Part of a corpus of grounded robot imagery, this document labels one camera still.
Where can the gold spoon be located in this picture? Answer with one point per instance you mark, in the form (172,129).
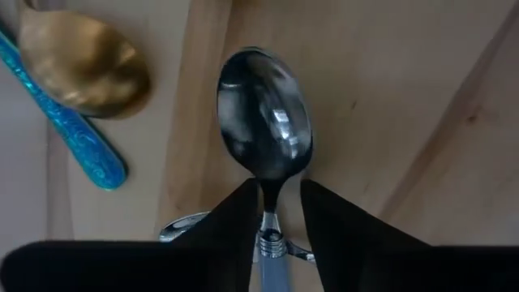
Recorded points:
(81,65)

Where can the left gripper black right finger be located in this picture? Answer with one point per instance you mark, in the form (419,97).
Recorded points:
(344,251)

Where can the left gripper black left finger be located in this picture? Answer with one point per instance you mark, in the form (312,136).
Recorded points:
(227,251)

